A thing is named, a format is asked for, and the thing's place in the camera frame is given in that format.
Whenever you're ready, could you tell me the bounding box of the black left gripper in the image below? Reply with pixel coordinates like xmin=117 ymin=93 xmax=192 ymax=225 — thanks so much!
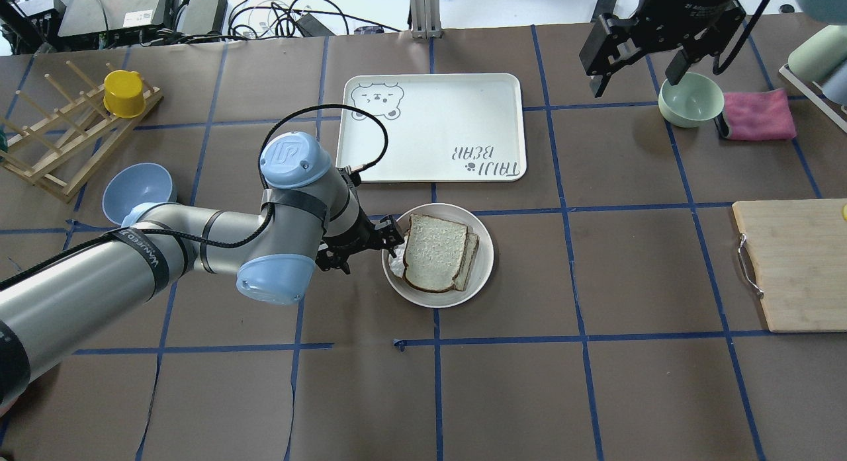
xmin=316 ymin=213 xmax=405 ymax=274

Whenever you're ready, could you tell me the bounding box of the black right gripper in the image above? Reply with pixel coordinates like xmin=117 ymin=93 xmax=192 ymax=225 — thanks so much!
xmin=580 ymin=0 xmax=747 ymax=97

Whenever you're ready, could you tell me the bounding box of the bread slice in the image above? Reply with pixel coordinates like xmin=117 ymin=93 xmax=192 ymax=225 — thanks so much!
xmin=453 ymin=232 xmax=479 ymax=290
xmin=404 ymin=213 xmax=469 ymax=293

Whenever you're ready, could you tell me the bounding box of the cream round plate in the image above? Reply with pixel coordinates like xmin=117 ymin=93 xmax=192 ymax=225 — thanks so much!
xmin=380 ymin=204 xmax=495 ymax=308

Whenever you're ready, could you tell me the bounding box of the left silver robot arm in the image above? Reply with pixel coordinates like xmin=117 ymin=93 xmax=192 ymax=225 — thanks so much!
xmin=1 ymin=132 xmax=404 ymax=409

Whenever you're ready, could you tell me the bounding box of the bread slice on plate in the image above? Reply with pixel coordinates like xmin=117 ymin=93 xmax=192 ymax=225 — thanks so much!
xmin=453 ymin=232 xmax=479 ymax=290

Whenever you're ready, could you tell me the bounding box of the fried egg toy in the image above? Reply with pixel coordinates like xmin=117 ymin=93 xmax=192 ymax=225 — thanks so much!
xmin=388 ymin=244 xmax=406 ymax=279

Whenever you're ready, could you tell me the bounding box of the green bowl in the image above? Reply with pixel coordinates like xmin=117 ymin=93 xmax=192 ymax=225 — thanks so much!
xmin=658 ymin=72 xmax=724 ymax=128

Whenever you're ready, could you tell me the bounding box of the cream rectangular bear tray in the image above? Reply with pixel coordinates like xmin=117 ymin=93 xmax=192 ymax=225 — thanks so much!
xmin=336 ymin=73 xmax=527 ymax=183

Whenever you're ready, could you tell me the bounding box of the pink cloth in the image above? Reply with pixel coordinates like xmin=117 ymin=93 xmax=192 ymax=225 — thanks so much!
xmin=713 ymin=88 xmax=797 ymax=142

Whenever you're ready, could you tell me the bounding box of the green cup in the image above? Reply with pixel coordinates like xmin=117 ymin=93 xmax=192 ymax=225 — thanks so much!
xmin=787 ymin=25 xmax=846 ymax=82

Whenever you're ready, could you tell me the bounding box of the blue cup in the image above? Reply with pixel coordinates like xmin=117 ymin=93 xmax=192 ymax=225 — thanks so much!
xmin=822 ymin=62 xmax=847 ymax=106

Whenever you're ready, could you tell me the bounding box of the wooden cutting board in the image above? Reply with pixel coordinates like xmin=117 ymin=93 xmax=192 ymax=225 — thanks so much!
xmin=731 ymin=198 xmax=846 ymax=333

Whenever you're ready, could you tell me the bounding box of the blue bowl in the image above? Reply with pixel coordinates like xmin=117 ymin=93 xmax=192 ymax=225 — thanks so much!
xmin=102 ymin=162 xmax=177 ymax=225

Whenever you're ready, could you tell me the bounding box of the yellow cup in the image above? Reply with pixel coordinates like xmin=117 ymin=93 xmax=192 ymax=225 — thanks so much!
xmin=103 ymin=70 xmax=146 ymax=118

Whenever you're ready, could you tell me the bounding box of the wooden peg rack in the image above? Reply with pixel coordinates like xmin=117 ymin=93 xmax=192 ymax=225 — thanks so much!
xmin=2 ymin=60 xmax=163 ymax=204

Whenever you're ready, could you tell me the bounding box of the black computer box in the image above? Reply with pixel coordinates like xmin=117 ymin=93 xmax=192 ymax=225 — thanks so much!
xmin=58 ymin=0 xmax=178 ymax=39

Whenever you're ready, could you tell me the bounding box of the white wire cup rack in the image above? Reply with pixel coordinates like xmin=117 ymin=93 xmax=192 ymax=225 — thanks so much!
xmin=780 ymin=64 xmax=846 ymax=133

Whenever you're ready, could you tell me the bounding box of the aluminium frame post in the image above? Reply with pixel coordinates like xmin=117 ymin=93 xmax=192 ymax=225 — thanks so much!
xmin=410 ymin=0 xmax=443 ymax=39

